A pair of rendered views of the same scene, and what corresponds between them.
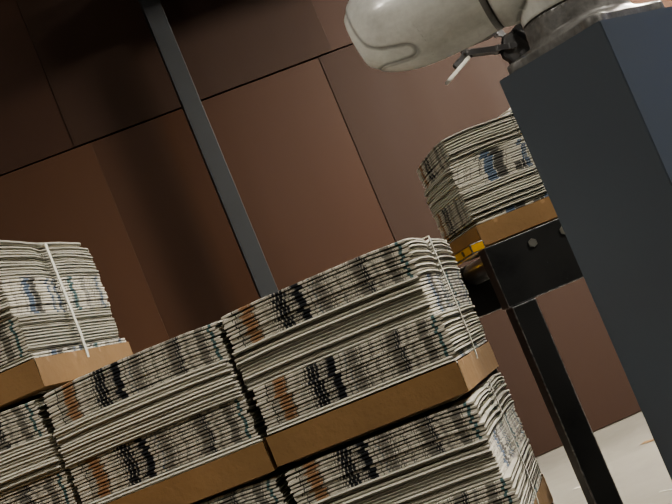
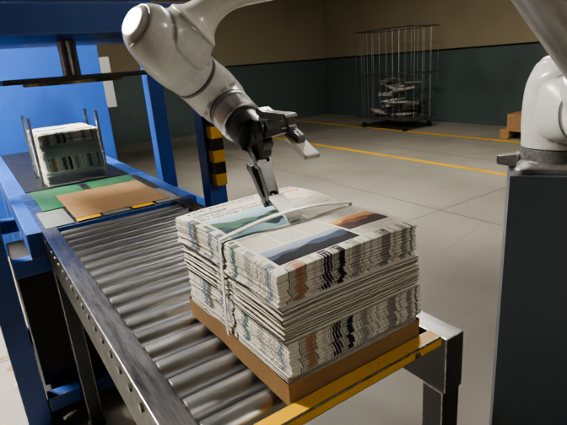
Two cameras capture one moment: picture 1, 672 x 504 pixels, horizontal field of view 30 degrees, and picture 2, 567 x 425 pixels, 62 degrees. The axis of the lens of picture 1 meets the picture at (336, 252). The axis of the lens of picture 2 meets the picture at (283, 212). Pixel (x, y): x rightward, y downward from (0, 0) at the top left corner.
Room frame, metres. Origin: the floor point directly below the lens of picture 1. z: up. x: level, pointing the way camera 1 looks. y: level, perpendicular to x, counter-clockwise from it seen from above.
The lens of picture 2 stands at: (2.92, 0.32, 1.31)
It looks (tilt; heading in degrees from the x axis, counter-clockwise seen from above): 18 degrees down; 246
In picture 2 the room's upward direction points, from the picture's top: 4 degrees counter-clockwise
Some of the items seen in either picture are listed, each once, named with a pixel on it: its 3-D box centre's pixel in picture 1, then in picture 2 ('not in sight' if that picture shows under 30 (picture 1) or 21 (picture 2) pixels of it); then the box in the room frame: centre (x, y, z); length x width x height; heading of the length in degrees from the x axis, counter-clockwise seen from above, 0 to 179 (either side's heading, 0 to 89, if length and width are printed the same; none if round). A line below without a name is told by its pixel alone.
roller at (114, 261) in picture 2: not in sight; (162, 252); (2.72, -1.07, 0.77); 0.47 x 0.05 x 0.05; 9
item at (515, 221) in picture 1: (498, 232); (330, 339); (2.56, -0.32, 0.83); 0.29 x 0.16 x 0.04; 9
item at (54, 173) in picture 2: not in sight; (66, 152); (2.93, -2.45, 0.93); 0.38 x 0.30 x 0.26; 99
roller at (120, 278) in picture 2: not in sight; (178, 265); (2.70, -0.94, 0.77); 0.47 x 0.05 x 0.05; 9
